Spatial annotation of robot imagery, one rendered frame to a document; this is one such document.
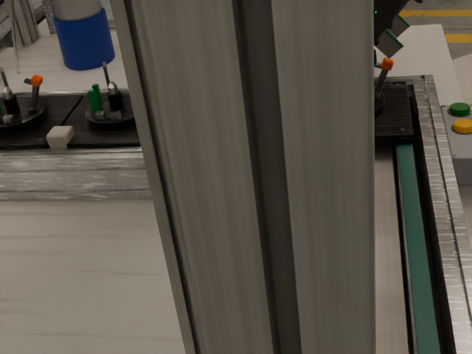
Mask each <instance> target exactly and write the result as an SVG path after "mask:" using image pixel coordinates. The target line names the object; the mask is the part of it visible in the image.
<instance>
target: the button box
mask: <svg viewBox="0 0 472 354"><path fill-rule="evenodd" d="M469 105H470V107H471V111H470V113H469V114H467V115H463V116H457V115H453V114H451V113H450V105H441V106H440V109H441V113H442V119H443V122H444V126H445V132H446V135H447V141H448V145H449V148H450V154H451V158H452V163H453V167H454V172H455V176H456V180H457V185H472V132H470V133H460V132H457V131H455V130H454V129H453V126H454V122H455V121H456V120H458V119H470V120H472V104H469Z"/></svg>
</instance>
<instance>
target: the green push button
mask: <svg viewBox="0 0 472 354"><path fill-rule="evenodd" d="M470 111H471V107H470V105H468V104H466V103H453V104H451V105H450V113H451V114H453V115H457V116H463V115H467V114H469V113H470Z"/></svg>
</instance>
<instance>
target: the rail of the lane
mask: <svg viewBox="0 0 472 354"><path fill-rule="evenodd" d="M412 79H413V84H414V90H413V100H412V125H413V130H414V141H415V147H416V152H417V161H418V167H419V176H420V181H421V191H422V196H423V202H424V211H425V217H426V226H427V231H428V241H429V246H430V252H431V261H432V266H433V276H434V281H435V290H436V296H437V301H438V311H439V316H440V326H441V331H442V340H443V345H444V351H445V354H472V248H471V243H470V239H469V236H468V230H467V227H466V221H465V217H464V211H463V208H462V204H461V198H460V195H459V189H458V185H457V180H456V176H455V172H454V167H453V163H452V158H451V154H450V148H449V145H448V141H447V135H446V132H445V126H444V122H443V116H442V113H441V109H440V103H439V100H438V94H437V91H436V87H435V82H434V78H433V75H432V74H427V75H412Z"/></svg>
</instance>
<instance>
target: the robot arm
mask: <svg viewBox="0 0 472 354"><path fill-rule="evenodd" d="M415 1H416V2H418V3H419V4H421V3H422V2H423V0H415ZM408 2H409V0H374V46H377V45H378V44H379V38H380V37H381V35H382V34H383V33H384V32H385V31H386V30H387V28H388V29H391V28H392V26H393V21H394V20H395V18H396V17H397V16H398V14H399V13H400V12H401V10H402V9H403V8H404V7H405V6H406V4H407V3H408ZM376 63H377V61H376V50H375V49H374V65H375V64H376Z"/></svg>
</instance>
